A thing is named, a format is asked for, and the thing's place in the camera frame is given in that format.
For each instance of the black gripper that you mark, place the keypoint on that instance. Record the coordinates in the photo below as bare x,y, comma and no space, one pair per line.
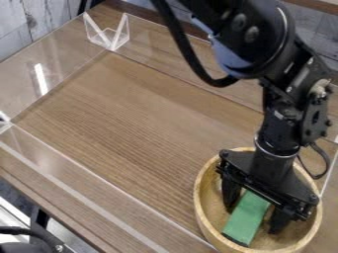
265,171

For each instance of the green stick block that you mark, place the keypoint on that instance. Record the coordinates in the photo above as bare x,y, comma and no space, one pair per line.
246,218

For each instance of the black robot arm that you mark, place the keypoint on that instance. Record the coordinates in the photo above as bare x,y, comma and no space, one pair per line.
257,47

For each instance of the wooden bowl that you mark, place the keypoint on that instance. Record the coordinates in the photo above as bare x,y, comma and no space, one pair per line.
212,217

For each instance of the clear acrylic barrier wall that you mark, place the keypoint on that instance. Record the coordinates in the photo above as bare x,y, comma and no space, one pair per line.
110,131

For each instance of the black table leg frame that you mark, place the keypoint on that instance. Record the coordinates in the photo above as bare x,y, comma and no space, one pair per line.
39,225

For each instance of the clear acrylic corner bracket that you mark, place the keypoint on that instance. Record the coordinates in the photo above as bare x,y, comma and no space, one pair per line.
109,38

